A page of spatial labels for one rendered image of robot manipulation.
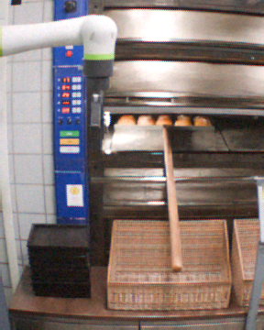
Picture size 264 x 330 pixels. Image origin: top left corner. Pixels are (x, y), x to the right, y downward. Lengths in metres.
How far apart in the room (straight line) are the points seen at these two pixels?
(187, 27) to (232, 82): 0.34
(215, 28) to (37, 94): 0.91
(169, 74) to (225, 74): 0.27
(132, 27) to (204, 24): 0.34
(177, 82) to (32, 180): 0.84
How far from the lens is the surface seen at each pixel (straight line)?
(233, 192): 3.02
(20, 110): 2.96
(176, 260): 1.73
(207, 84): 2.88
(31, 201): 3.07
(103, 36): 1.83
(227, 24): 2.88
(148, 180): 2.59
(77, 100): 2.88
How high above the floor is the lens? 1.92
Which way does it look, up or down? 15 degrees down
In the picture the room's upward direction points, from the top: straight up
